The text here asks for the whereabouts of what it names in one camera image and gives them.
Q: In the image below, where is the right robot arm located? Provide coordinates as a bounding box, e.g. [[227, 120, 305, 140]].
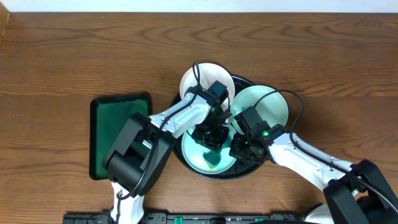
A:
[[230, 106, 397, 223]]

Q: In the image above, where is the pale green plate right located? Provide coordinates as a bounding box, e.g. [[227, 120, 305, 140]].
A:
[[230, 85, 289, 127]]

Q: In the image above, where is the white plate with green smear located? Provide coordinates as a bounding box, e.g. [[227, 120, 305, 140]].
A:
[[180, 63, 235, 111]]

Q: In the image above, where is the pale green plate front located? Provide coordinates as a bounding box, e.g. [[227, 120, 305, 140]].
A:
[[182, 124, 236, 174]]

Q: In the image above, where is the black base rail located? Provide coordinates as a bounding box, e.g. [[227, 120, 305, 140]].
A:
[[62, 213, 305, 224]]

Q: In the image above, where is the green scouring sponge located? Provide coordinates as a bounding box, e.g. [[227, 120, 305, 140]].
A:
[[203, 150, 221, 169]]

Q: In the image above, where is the pale green plate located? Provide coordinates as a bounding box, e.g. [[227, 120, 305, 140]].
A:
[[182, 124, 236, 174], [230, 85, 289, 127]]

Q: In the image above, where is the black rectangular water tray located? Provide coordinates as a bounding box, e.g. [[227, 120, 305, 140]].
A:
[[89, 92, 152, 180]]

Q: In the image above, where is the black round tray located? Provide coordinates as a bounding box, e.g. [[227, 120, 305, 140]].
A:
[[173, 74, 263, 180]]

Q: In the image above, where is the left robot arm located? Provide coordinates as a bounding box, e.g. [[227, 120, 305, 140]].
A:
[[102, 82, 231, 223]]

